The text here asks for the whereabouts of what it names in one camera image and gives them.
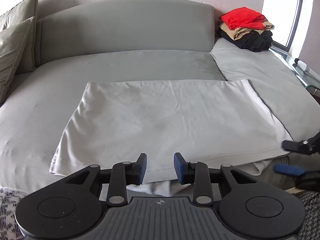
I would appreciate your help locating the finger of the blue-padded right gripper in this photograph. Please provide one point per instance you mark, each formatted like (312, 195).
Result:
(288, 170)
(302, 147)

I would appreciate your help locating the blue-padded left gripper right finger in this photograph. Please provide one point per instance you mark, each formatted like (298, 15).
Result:
(198, 175)

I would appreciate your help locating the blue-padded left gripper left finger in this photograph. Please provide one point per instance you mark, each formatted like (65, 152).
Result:
(124, 174)

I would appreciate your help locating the light grey sweatshirt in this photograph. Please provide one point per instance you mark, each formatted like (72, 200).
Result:
(214, 122)

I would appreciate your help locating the glass side table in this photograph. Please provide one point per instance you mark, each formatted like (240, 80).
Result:
(309, 80)

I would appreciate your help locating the white black marker pen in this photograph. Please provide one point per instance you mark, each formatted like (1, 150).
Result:
(300, 65)

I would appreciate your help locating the grey fabric sofa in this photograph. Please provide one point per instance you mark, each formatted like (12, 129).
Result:
(132, 40)

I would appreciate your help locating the red folded garment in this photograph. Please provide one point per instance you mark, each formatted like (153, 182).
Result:
(243, 18)

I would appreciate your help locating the front olive cushion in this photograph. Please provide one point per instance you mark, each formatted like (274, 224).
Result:
(13, 42)

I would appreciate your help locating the olive cushion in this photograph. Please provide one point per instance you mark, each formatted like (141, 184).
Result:
(13, 42)
(21, 12)

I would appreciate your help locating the rear olive cushion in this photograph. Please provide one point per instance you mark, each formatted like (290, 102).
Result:
(21, 12)

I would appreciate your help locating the window frame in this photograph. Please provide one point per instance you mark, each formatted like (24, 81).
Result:
(285, 16)

